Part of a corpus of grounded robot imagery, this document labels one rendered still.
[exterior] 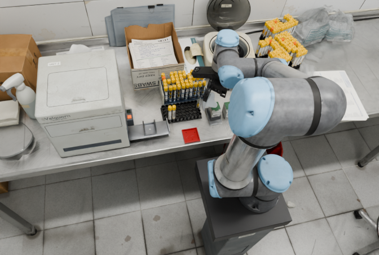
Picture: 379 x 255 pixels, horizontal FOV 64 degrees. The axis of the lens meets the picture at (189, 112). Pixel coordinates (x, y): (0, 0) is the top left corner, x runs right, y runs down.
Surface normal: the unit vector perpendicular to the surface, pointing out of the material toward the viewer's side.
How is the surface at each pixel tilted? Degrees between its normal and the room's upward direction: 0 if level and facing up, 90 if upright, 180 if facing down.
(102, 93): 0
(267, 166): 9
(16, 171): 0
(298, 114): 49
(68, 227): 0
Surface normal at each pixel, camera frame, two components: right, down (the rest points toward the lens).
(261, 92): 0.04, -0.40
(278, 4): 0.22, 0.81
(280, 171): 0.21, -0.51
